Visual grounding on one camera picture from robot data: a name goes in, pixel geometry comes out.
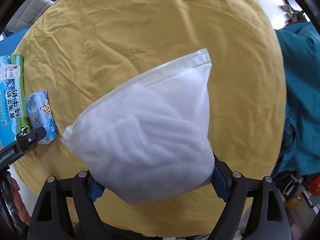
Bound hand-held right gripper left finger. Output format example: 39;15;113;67
27;170;108;240

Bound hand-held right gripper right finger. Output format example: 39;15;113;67
211;155;293;240

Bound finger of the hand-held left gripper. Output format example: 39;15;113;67
10;127;47;155

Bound blue tissue pack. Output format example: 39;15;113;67
25;90;58;145

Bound cardboard box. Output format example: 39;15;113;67
0;54;32;150

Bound white zip bag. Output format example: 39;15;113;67
61;48;215;205

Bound person's left hand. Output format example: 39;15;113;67
11;179;30;227

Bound person's dark fleece clothing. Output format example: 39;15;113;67
75;220;213;240

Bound blue foam mat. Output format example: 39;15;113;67
0;29;30;55

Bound teal cloth on chair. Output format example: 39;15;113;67
271;21;320;178

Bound yellow tablecloth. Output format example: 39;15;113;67
11;0;287;238

